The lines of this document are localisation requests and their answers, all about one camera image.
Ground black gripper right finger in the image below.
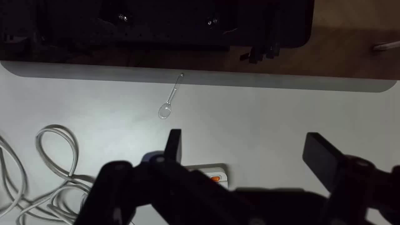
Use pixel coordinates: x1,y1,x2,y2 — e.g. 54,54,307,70
301,132,400,225

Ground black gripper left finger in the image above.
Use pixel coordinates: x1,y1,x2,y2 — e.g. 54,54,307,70
73,128,253,225

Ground white power strip orange switches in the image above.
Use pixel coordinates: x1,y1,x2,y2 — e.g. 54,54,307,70
184,163,229,192

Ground clear plastic spoon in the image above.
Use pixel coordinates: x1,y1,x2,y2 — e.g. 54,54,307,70
157,72,186,120

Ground black equipment stand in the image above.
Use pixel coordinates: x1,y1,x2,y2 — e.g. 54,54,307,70
0,0,314,65

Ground white power cable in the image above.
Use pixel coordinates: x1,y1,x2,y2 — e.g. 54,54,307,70
0,124,99,225

